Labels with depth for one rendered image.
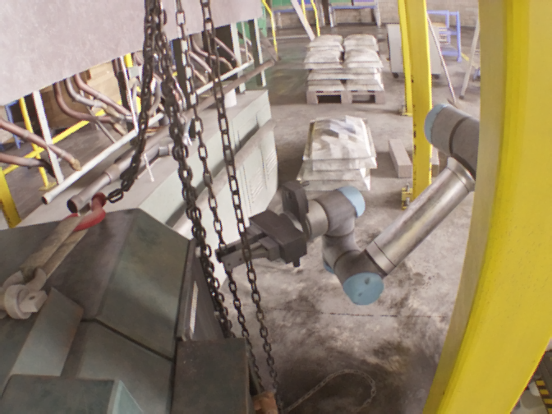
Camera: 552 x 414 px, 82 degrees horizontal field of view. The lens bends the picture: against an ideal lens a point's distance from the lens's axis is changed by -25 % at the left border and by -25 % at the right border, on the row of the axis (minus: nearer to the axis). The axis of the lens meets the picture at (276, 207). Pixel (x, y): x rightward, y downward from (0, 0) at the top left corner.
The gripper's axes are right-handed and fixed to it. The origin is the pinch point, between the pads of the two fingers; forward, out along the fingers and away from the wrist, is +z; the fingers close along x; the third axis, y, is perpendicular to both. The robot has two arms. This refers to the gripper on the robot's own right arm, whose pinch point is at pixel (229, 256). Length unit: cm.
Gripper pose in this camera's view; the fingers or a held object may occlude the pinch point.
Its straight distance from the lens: 78.5
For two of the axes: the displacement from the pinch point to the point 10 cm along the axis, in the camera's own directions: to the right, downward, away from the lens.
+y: 1.2, 8.7, 4.8
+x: -5.3, -3.5, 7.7
